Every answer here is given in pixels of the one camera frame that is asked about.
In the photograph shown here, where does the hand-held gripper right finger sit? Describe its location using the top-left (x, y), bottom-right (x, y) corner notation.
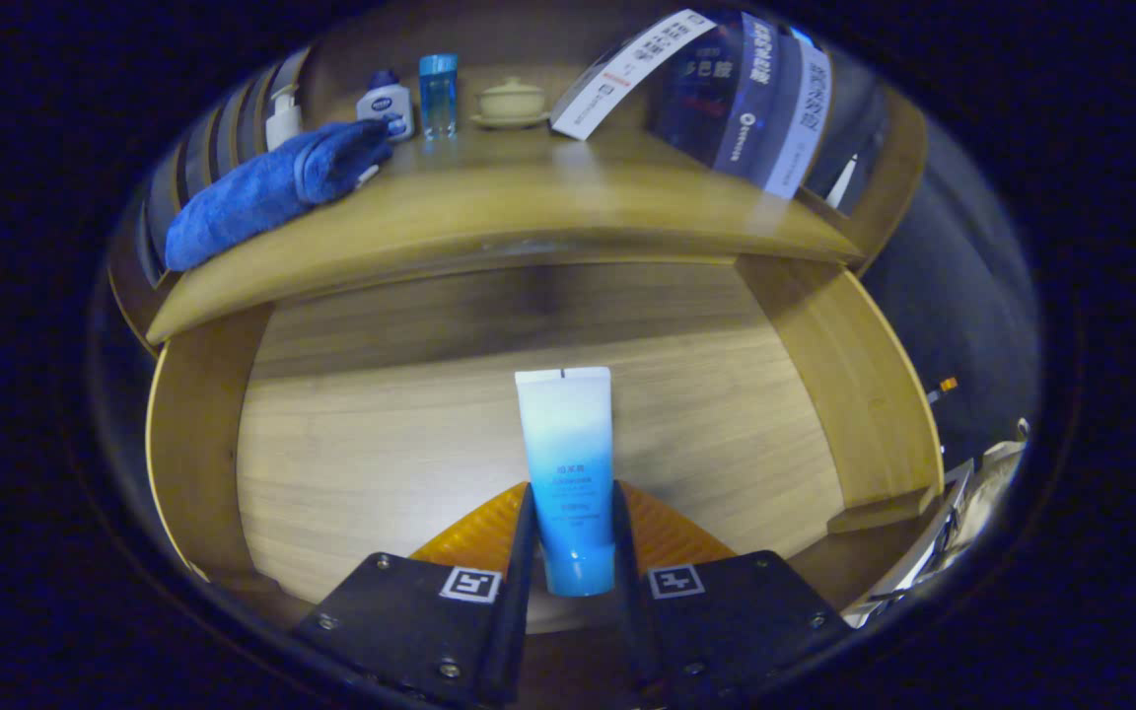
top-left (610, 480), bottom-right (853, 706)

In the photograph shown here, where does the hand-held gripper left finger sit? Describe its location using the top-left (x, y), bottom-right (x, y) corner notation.
top-left (292, 480), bottom-right (537, 709)

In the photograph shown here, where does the blue and white tube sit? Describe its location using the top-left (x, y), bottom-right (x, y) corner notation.
top-left (515, 367), bottom-right (618, 598)

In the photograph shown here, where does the wooden drawer with black knob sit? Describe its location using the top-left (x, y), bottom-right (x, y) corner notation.
top-left (144, 258), bottom-right (946, 632)

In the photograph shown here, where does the wooden countertop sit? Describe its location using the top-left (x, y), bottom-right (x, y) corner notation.
top-left (146, 123), bottom-right (865, 346)

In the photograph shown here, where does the wooden cabinet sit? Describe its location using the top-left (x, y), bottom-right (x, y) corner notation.
top-left (106, 0), bottom-right (929, 356)

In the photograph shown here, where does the black backdrop cloth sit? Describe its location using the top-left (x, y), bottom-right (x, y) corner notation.
top-left (864, 118), bottom-right (1040, 464)

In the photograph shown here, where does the blue folded towel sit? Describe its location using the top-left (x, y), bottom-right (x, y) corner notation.
top-left (164, 119), bottom-right (396, 273)

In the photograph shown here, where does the beige lidded teacup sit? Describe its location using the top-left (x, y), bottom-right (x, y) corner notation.
top-left (470, 77), bottom-right (551, 130)

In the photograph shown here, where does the clear blue bottle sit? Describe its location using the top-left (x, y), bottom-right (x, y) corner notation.
top-left (418, 53), bottom-right (459, 140)

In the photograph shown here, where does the dark blue book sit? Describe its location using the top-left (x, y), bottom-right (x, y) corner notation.
top-left (652, 12), bottom-right (781, 183)

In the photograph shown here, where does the pale purple book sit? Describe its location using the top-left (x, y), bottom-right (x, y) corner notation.
top-left (763, 35), bottom-right (835, 201)

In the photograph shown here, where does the white bottle with blue cap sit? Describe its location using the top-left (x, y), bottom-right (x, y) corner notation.
top-left (356, 69), bottom-right (416, 142)

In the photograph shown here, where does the white book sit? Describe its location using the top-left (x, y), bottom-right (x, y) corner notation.
top-left (549, 9), bottom-right (719, 142)

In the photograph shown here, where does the white pump bottle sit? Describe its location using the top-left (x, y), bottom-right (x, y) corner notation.
top-left (265, 84), bottom-right (304, 152)

